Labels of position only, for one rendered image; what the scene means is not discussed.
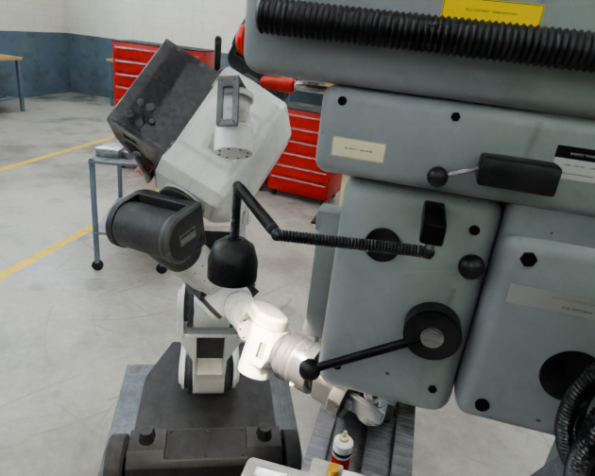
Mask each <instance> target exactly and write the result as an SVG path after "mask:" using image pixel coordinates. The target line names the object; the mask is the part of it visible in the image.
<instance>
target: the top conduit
mask: <svg viewBox="0 0 595 476"><path fill-rule="evenodd" d="M255 23H256V27H257V30H258V31H259V32H260V33H261V34H263V33H265V34H266V35H268V34H269V33H270V34H271V35H275V34H277V35H278V36H279V35H282V36H283V37H285V36H286V35H288V37H292V36H294V37H295V38H296V37H300V38H301V39H302V38H303V37H305V38H306V39H307V40H308V39H309V38H311V39H312V40H314V39H315V38H317V39H318V40H319V41H320V40H321V39H322V40H323V41H326V40H329V41H330V42H332V41H335V42H336V43H338V42H339V41H340V42H341V43H344V42H346V43H347V44H349V43H353V44H356V43H358V44H359V45H362V44H364V45H365V46H368V45H369V44H370V45H371V46H372V47H373V46H375V45H377V46H378V48H379V47H381V46H382V47H383V48H386V47H387V46H388V47H389V48H390V49H392V48H394V47H395V48H396V49H397V50H398V49H400V48H401V49H402V51H404V50H405V49H408V51H409V52H410V51H411V50H413V49H414V51H415V52H417V51H418V50H419V51H420V52H421V53H423V52H425V51H426V52H427V53H428V54H429V53H431V52H433V53H434V54H437V53H439V54H440V55H443V54H446V55H447V56H449V55H450V54H452V55H453V56H454V57H455V56H457V55H458V56H459V57H460V58H462V57H463V56H465V57H466V58H469V57H472V58H473V59H476V58H477V57H478V58H479V59H480V60H481V59H483V58H485V59H486V60H490V59H492V60H493V61H495V60H498V61H499V62H502V61H503V60H505V61H506V63H508V62H509V61H512V62H513V63H516V62H518V63H519V64H522V63H524V62H525V63H526V65H529V64H531V63H532V64H533V65H534V66H536V65H538V64H539V66H540V67H542V66H544V65H546V66H547V67H548V68H549V67H551V66H553V68H554V69H556V68H558V67H560V68H561V69H562V70H563V69H565V68H568V70H571V69H574V70H575V71H579V70H580V69H581V70H582V71H583V72H585V71H587V70H588V71H589V72H590V73H593V72H594V71H595V31H594V32H593V33H592V32H591V31H590V30H588V31H586V32H585V31H584V30H583V29H581V30H579V31H577V30H576V29H575V28H574V29H572V30H569V29H568V28H565V29H562V28H561V27H558V28H557V29H555V28H554V27H553V26H552V27H550V28H547V27H546V26H545V25H544V26H543V27H540V25H537V26H535V27H534V26H533V25H532V24H530V25H528V26H527V25H526V24H522V25H519V23H515V24H514V25H513V24H512V23H511V22H509V23H508V24H506V23H505V22H501V23H499V22H498V21H495V22H493V23H492V22H491V21H490V20H488V21H487V22H486V21H485V20H484V19H482V20H481V21H478V20H477V19H474V20H471V19H470V18H467V19H466V20H465V19H464V17H462V18H460V19H458V18H457V17H456V16H455V17H453V18H451V17H450V16H448V17H446V18H445V17H444V15H441V16H440V17H438V16H437V15H436V14H435V15H434V16H432V15H431V14H430V13H429V14H428V15H425V14H424V13H421V14H420V15H419V14H418V13H417V12H416V13H414V14H412V12H411V11H409V12H408V13H407V14H406V13H405V11H403V12H401V13H399V11H398V10H396V11H395V12H393V11H392V9H390V10H389V11H386V10H385V9H383V10H382V11H380V9H379V8H377V9H376V10H374V9H373V8H371V9H367V7H365V8H363V9H362V8H361V7H358V8H356V7H354V6H352V7H351V8H350V7H349V6H348V5H346V6H345V7H343V6H342V5H340V6H338V7H337V6H336V4H334V5H331V4H330V3H329V4H327V5H325V4H324V3H321V4H320V5H319V4H318V3H317V2H315V3H314V4H313V2H312V1H311V2H309V3H307V2H306V1H303V2H302V3H301V2H300V1H299V0H297V1H295V0H291V1H289V0H259V1H258V4H257V7H256V13H255Z"/></svg>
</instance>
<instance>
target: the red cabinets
mask: <svg viewBox="0 0 595 476"><path fill-rule="evenodd" d="M161 45H162V43H158V42H144V41H135V40H112V56H113V81H114V107H115V106H116V105H117V104H118V102H119V101H120V100H121V98H122V97H123V96H124V94H125V93H126V92H127V90H128V89H129V87H130V86H131V85H132V83H133V82H134V81H135V79H136V78H137V77H138V75H139V74H140V73H141V72H142V71H143V69H144V68H145V67H146V65H147V64H148V63H149V61H150V60H151V59H152V57H153V56H154V54H155V53H156V52H157V50H158V49H159V48H160V46H161ZM178 46H179V47H181V48H182V49H184V50H185V51H187V52H188V53H190V54H191V55H193V56H194V57H196V58H198V59H199V60H201V61H203V62H204V63H206V64H207V65H209V66H210V67H212V68H213V67H214V50H212V49H205V48H197V47H190V46H182V45H178ZM285 104H286V106H287V110H288V116H289V122H290V128H291V137H290V141H289V142H288V144H287V146H286V147H285V148H284V152H283V153H281V155H280V157H279V159H278V160H277V162H276V163H275V165H274V167H273V168H272V170H271V171H270V173H269V174H268V176H267V178H266V179H265V181H264V182H263V184H262V186H261V188H260V189H259V191H261V190H262V189H263V186H265V184H266V183H268V188H272V194H273V195H275V194H276V192H277V190H280V191H284V192H288V193H292V194H297V195H301V196H308V197H312V198H316V199H321V201H320V205H322V204H323V203H325V201H327V200H328V199H330V198H331V197H335V194H336V193H338V192H339V191H340V189H341V182H342V176H343V175H341V174H335V173H330V172H326V171H323V170H321V169H320V168H319V167H318V166H317V164H316V161H315V155H316V148H317V140H318V132H319V124H320V116H321V109H322V106H317V105H311V104H305V103H299V102H294V101H292V102H288V103H285Z"/></svg>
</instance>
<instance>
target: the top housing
mask: <svg viewBox="0 0 595 476"><path fill-rule="evenodd" d="M258 1H259V0H246V23H245V39H244V59H245V61H246V64H247V66H248V67H249V68H250V69H251V70H252V71H254V72H256V73H259V74H262V75H270V76H276V77H290V78H296V79H304V80H311V81H318V82H325V83H332V84H339V85H346V86H353V87H360V88H368V89H374V90H381V91H388V92H395V93H403V94H415V95H423V96H429V97H437V98H444V99H450V100H458V101H465V102H472V103H479V104H486V105H493V106H500V107H507V108H514V109H521V110H528V111H542V112H548V113H556V114H564V115H570V116H578V117H585V118H592V119H595V71H594V72H593V73H590V72H589V71H588V70H587V71H585V72H583V71H582V70H581V69H580V70H579V71H575V70H574V69H571V70H568V68H565V69H563V70H562V69H561V68H560V67H558V68H556V69H554V68H553V66H551V67H549V68H548V67H547V66H546V65H544V66H542V67H540V66H539V64H538V65H536V66H534V65H533V64H532V63H531V64H529V65H526V63H525V62H524V63H522V64H519V63H518V62H516V63H513V62H512V61H509V62H508V63H506V61H505V60H503V61H502V62H499V61H498V60H495V61H493V60H492V59H489V60H486V59H485V58H483V59H481V60H480V59H479V58H478V57H477V58H476V59H473V58H472V57H469V58H466V57H465V56H463V57H462V58H460V57H459V56H458V55H457V56H455V57H454V56H453V55H452V54H450V55H449V56H447V55H446V54H443V55H440V54H439V53H437V54H434V53H433V52H431V53H429V54H428V53H427V52H426V51H425V52H423V53H421V52H420V51H419V50H418V51H417V52H415V51H414V49H413V50H411V51H410V52H409V51H408V49H405V50H404V51H402V49H401V48H400V49H398V50H397V49H396V48H395V47H394V48H392V49H390V48H389V47H388V46H387V47H386V48H383V46H381V47H379V48H378V46H377V45H375V46H373V47H372V46H371V45H370V44H369V45H368V46H365V45H364V44H362V45H359V44H358V43H356V44H353V43H352V42H351V43H349V44H347V43H346V42H344V43H341V42H340V41H339V42H335V41H332V42H330V41H329V40H326V41H323V40H322V39H321V40H320V41H319V40H318V39H317V38H315V39H314V40H312V39H311V38H309V39H308V40H307V39H306V38H305V37H303V38H302V39H301V38H300V37H296V38H295V37H294V36H292V37H288V35H286V36H285V37H283V36H282V35H279V36H278V35H277V34H275V35H271V34H270V33H269V34H268V35H266V34H265V33H263V34H261V33H260V32H259V31H258V30H257V27H256V23H255V13H256V7H257V4H258ZM299 1H300V2H301V3H302V2H303V1H306V2H307V3H309V2H311V1H312V2H313V4H314V3H315V2H317V3H318V4H319V5H320V4H321V3H324V4H325V5H327V4H329V3H330V4H331V5H334V4H336V6H337V7H338V6H340V5H342V6H343V7H345V6H346V5H348V6H349V7H350V8H351V7H352V6H354V7H356V8H358V7H361V8H362V9H363V8H365V7H367V9H371V8H373V9H374V10H376V9H380V11H382V10H383V9H385V10H386V11H389V10H390V9H392V11H393V12H395V11H396V10H398V11H399V13H401V12H403V11H405V13H406V14H407V13H408V12H409V11H411V12H412V14H414V13H416V12H417V13H418V14H419V15H420V14H421V13H424V14H425V15H428V14H429V13H430V14H431V15H432V16H434V15H435V14H436V15H437V16H438V17H440V16H441V15H444V17H445V18H446V17H448V16H450V17H451V18H453V17H455V16H456V17H457V18H458V19H460V18H462V17H464V19H465V20H466V19H467V18H470V19H471V20H474V19H477V20H478V21H481V20H482V19H484V20H485V21H486V22H487V21H488V20H490V21H491V22H492V23H493V22H495V21H498V22H499V23H501V22H505V23H506V24H508V23H509V22H511V23H512V24H513V25H514V24H515V23H518V24H519V25H520V26H521V25H522V24H526V25H527V26H529V25H530V24H532V25H533V26H534V27H535V26H537V25H540V27H543V26H546V27H547V28H550V27H552V26H553V27H554V28H555V29H557V28H558V27H561V28H562V29H565V28H568V29H569V30H572V29H574V28H575V29H576V30H577V31H579V30H581V29H583V30H584V31H585V32H586V31H588V30H590V31H591V32H592V33H593V32H594V31H595V0H299Z"/></svg>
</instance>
